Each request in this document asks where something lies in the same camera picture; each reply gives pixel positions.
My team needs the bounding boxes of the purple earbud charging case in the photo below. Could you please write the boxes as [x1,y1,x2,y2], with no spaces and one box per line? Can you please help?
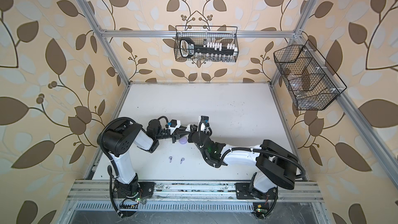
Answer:
[179,136,188,145]

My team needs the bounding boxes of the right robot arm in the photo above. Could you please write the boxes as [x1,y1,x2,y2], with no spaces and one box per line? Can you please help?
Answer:
[187,121,306,194]

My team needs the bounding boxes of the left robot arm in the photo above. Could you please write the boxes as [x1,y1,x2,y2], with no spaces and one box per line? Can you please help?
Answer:
[97,116,191,186]

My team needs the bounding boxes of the black tool with white parts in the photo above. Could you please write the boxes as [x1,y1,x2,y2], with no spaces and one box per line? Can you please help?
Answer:
[175,37,239,60]

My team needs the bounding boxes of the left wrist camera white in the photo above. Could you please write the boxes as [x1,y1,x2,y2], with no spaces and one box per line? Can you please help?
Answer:
[167,119,181,128]

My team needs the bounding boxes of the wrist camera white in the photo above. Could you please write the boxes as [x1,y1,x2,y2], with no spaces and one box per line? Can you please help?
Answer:
[198,116,209,132]
[167,119,181,128]

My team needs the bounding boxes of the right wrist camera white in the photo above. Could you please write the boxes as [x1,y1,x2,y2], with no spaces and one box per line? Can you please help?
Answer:
[198,116,209,132]

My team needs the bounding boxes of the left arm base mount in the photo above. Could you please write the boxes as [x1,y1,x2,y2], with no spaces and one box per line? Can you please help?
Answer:
[109,180,155,218]

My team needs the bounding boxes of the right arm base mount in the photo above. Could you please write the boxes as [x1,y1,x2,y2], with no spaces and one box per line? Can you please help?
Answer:
[235,183,278,219]

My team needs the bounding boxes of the aluminium frame back bar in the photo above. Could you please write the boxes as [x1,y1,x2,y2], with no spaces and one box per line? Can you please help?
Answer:
[100,29,296,38]

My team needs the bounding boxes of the black wire basket back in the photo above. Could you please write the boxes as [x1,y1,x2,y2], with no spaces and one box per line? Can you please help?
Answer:
[174,24,239,63]

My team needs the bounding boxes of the black wire basket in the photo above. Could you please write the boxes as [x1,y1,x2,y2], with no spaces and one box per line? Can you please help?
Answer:
[174,24,239,63]
[273,40,347,111]

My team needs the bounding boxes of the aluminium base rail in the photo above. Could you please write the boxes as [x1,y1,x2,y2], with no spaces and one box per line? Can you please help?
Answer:
[66,179,324,213]

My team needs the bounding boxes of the black wire basket right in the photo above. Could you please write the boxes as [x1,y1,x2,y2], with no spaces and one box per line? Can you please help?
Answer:
[273,40,347,111]

